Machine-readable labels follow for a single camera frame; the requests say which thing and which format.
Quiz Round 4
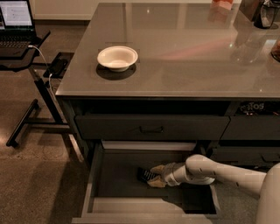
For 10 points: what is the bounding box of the grey counter cabinet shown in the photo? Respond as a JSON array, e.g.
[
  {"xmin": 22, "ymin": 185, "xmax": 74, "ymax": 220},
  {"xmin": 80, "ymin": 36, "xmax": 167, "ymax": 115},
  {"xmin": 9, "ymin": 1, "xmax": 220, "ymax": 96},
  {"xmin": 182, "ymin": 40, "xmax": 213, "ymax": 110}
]
[{"xmin": 57, "ymin": 3, "xmax": 279, "ymax": 158}]

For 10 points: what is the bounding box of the chips bag in drawer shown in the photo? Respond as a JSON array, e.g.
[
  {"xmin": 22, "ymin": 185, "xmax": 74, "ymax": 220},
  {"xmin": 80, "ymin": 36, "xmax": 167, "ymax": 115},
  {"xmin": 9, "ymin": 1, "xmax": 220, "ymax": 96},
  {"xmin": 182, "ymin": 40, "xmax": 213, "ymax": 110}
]
[{"xmin": 236, "ymin": 101, "xmax": 280, "ymax": 116}]

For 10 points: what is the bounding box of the brown item at right edge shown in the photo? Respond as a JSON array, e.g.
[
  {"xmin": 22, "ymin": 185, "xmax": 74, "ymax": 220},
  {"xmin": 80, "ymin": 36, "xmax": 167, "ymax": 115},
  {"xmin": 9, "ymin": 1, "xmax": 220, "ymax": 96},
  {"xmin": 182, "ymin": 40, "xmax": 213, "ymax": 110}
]
[{"xmin": 271, "ymin": 40, "xmax": 280, "ymax": 62}]

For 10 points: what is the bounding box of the pink box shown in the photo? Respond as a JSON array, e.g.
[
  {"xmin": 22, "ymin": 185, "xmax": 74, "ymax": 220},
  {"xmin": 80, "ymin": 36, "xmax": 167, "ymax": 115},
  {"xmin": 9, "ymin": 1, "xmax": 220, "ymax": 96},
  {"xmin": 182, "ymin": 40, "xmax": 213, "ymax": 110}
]
[{"xmin": 212, "ymin": 0, "xmax": 233, "ymax": 11}]

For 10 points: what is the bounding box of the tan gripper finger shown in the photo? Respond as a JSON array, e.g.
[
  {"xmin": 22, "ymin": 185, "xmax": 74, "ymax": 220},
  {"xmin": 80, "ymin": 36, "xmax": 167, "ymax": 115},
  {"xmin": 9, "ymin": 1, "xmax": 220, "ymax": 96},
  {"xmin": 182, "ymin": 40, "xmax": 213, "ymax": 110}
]
[
  {"xmin": 147, "ymin": 176, "xmax": 166, "ymax": 188},
  {"xmin": 150, "ymin": 164, "xmax": 165, "ymax": 175}
]

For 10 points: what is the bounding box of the black laptop stand desk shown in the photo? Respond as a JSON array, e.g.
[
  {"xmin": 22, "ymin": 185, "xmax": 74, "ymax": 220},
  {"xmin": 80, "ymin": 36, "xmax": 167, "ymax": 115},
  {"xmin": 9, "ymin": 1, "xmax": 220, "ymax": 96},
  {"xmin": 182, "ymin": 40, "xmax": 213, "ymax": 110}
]
[{"xmin": 0, "ymin": 28, "xmax": 75, "ymax": 148}]

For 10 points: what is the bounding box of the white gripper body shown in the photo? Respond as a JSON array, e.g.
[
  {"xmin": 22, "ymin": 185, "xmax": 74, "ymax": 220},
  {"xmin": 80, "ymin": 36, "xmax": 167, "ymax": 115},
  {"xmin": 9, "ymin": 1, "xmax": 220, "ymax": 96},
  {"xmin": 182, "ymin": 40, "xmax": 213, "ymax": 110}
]
[{"xmin": 162, "ymin": 163, "xmax": 185, "ymax": 186}]

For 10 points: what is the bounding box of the dark glass jar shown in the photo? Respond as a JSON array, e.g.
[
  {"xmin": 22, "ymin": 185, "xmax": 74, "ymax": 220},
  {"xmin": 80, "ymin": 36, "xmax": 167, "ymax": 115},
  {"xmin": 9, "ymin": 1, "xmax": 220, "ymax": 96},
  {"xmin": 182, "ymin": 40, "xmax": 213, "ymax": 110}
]
[{"xmin": 254, "ymin": 0, "xmax": 280, "ymax": 29}]

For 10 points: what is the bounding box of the white charging cable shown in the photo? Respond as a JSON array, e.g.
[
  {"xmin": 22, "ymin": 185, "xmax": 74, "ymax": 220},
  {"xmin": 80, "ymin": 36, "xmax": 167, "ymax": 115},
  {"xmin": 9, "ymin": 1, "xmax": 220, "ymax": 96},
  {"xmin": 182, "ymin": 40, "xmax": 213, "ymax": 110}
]
[{"xmin": 27, "ymin": 44, "xmax": 58, "ymax": 102}]

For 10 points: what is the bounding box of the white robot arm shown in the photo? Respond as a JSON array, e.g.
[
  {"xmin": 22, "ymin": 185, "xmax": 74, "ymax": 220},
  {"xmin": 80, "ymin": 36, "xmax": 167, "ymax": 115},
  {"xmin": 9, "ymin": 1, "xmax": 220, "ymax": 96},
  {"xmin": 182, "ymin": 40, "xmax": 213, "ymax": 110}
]
[{"xmin": 147, "ymin": 154, "xmax": 280, "ymax": 224}]

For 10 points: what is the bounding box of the black phone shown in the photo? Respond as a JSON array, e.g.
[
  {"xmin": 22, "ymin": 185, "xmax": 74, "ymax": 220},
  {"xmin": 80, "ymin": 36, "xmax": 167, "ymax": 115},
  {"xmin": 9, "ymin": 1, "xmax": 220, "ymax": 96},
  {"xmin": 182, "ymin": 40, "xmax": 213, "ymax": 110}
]
[{"xmin": 50, "ymin": 59, "xmax": 67, "ymax": 76}]

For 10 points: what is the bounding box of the open middle drawer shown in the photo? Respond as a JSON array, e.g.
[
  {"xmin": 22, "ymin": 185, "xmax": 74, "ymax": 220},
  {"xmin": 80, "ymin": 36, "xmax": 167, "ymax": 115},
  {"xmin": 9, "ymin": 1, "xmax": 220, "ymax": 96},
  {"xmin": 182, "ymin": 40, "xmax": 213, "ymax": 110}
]
[{"xmin": 72, "ymin": 141, "xmax": 228, "ymax": 224}]

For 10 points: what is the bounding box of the white bowl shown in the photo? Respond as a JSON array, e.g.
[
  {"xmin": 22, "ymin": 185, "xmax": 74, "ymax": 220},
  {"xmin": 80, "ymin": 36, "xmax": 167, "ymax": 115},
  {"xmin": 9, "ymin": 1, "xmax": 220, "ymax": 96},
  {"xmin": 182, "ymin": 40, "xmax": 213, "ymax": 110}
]
[{"xmin": 97, "ymin": 45, "xmax": 138, "ymax": 72}]

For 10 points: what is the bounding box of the blue rxbar blueberry wrapper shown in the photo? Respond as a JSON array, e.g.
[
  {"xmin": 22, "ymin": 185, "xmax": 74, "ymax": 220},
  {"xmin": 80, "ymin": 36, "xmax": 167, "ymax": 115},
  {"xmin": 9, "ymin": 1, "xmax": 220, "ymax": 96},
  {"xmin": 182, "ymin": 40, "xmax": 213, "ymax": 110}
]
[{"xmin": 136, "ymin": 167, "xmax": 157, "ymax": 183}]

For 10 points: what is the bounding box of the right middle drawer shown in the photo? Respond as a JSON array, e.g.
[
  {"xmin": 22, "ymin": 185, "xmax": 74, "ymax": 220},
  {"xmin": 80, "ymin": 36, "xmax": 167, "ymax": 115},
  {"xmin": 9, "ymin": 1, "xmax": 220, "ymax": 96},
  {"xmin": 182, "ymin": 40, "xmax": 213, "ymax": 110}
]
[{"xmin": 207, "ymin": 146, "xmax": 280, "ymax": 167}]

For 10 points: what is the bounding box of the dark top drawer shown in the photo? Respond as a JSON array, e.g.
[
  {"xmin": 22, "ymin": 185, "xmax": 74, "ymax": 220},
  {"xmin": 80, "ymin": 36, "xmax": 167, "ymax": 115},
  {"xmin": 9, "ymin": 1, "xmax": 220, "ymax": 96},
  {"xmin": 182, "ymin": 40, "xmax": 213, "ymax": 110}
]
[{"xmin": 75, "ymin": 114, "xmax": 229, "ymax": 141}]

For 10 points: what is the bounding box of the black laptop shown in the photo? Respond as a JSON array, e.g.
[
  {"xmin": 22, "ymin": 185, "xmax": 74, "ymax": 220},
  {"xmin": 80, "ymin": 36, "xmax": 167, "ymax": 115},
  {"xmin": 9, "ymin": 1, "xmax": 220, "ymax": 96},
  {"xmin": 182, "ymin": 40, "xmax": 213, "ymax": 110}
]
[{"xmin": 0, "ymin": 0, "xmax": 37, "ymax": 59}]

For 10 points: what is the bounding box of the right top drawer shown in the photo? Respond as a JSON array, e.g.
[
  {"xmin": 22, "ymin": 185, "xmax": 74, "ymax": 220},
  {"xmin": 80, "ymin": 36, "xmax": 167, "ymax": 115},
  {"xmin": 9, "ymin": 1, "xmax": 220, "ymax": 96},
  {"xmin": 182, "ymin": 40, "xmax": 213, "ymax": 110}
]
[{"xmin": 221, "ymin": 115, "xmax": 280, "ymax": 140}]

